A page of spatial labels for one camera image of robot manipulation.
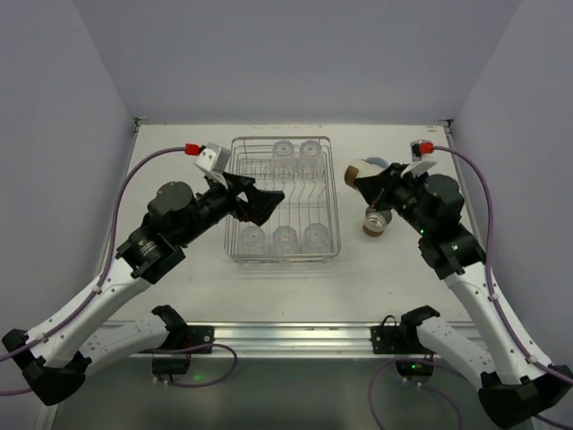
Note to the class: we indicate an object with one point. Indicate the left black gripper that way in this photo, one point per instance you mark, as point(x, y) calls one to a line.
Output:
point(237, 195)

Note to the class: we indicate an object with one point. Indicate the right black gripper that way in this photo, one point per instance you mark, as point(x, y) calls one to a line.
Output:
point(378, 186)

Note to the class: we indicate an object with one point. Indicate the light grey footed cup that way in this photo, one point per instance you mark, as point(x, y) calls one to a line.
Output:
point(382, 163)

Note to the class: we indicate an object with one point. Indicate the beige brown cup front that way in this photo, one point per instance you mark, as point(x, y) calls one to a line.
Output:
point(359, 168)

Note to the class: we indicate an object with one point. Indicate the beige brown cup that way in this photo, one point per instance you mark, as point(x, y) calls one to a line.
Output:
point(375, 222)
point(359, 168)

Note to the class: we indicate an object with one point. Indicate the beige brown cup back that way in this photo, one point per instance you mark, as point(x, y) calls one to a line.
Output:
point(375, 222)

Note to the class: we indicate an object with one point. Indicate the clear glass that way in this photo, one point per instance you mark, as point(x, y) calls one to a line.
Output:
point(311, 160)
point(285, 241)
point(283, 157)
point(316, 239)
point(253, 241)

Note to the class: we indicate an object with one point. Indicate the dark blue ceramic mug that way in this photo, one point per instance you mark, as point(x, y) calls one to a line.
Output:
point(422, 180)

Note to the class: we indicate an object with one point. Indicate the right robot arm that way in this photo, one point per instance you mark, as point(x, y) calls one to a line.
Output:
point(515, 380)

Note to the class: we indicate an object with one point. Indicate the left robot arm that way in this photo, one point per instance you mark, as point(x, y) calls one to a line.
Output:
point(58, 355)

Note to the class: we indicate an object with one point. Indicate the right controller box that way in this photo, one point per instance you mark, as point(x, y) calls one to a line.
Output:
point(415, 370)

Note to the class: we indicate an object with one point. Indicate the controller box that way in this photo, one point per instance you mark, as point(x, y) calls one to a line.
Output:
point(170, 366)
point(415, 370)

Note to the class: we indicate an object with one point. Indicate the left controller box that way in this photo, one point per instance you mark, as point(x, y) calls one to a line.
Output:
point(170, 366)

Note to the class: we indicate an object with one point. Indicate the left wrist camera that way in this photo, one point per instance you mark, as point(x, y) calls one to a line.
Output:
point(212, 162)

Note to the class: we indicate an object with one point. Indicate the metal wire dish rack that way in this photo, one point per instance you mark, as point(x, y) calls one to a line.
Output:
point(308, 199)

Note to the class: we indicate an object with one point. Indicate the aluminium front rail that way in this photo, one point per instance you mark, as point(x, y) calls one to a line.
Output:
point(295, 339)

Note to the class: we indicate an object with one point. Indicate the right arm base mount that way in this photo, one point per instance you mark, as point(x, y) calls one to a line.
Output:
point(399, 337)

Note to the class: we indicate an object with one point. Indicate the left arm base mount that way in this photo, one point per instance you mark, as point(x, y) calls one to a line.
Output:
point(197, 337)

